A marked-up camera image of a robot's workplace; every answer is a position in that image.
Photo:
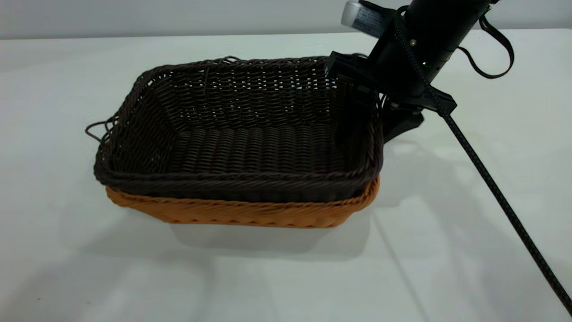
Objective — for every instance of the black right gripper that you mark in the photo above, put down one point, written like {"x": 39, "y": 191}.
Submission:
{"x": 402, "y": 67}

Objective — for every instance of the dark brown wicker basket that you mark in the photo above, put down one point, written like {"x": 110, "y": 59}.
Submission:
{"x": 246, "y": 147}

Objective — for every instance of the orange wicker basket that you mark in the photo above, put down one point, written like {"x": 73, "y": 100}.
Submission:
{"x": 232, "y": 214}

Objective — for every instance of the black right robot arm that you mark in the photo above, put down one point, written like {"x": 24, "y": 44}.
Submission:
{"x": 442, "y": 18}

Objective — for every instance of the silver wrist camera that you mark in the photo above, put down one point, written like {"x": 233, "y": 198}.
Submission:
{"x": 362, "y": 18}

